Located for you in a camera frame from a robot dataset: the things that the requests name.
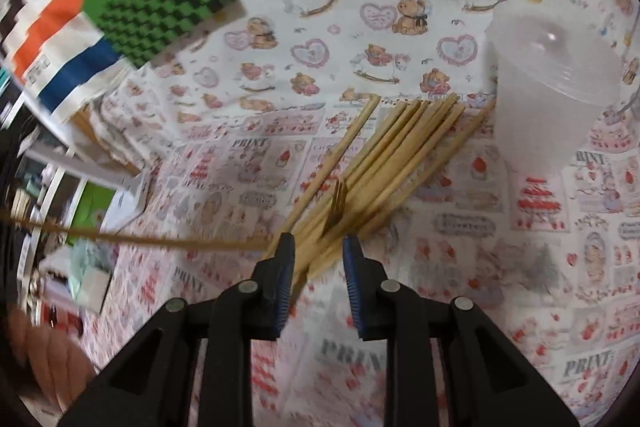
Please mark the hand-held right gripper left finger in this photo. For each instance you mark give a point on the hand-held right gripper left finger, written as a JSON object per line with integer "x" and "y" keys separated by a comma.
{"x": 284, "y": 287}

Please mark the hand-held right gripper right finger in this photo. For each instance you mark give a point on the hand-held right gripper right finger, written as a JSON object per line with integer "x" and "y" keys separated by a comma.
{"x": 354, "y": 292}

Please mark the golden metal fork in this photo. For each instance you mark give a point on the golden metal fork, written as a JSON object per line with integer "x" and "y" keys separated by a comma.
{"x": 334, "y": 212}

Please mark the single wooden chopstick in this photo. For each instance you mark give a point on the single wooden chopstick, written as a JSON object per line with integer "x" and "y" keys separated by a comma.
{"x": 150, "y": 239}

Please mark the bundle of wooden chopsticks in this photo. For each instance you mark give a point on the bundle of wooden chopsticks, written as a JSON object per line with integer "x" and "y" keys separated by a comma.
{"x": 400, "y": 147}

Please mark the translucent plastic cup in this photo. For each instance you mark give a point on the translucent plastic cup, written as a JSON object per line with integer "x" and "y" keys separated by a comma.
{"x": 545, "y": 107}

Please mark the person's left hand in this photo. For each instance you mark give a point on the person's left hand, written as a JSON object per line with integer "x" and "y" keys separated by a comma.
{"x": 50, "y": 357}

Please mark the pale green packet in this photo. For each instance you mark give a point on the pale green packet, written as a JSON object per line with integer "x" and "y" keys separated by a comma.
{"x": 92, "y": 274}

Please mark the green plastic bag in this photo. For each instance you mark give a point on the green plastic bag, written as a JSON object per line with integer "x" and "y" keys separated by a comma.
{"x": 102, "y": 204}

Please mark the white shelf rack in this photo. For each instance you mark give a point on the white shelf rack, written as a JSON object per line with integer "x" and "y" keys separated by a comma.
{"x": 50, "y": 192}

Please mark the striped curtain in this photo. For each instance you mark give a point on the striped curtain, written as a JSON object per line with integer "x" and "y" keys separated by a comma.
{"x": 55, "y": 22}

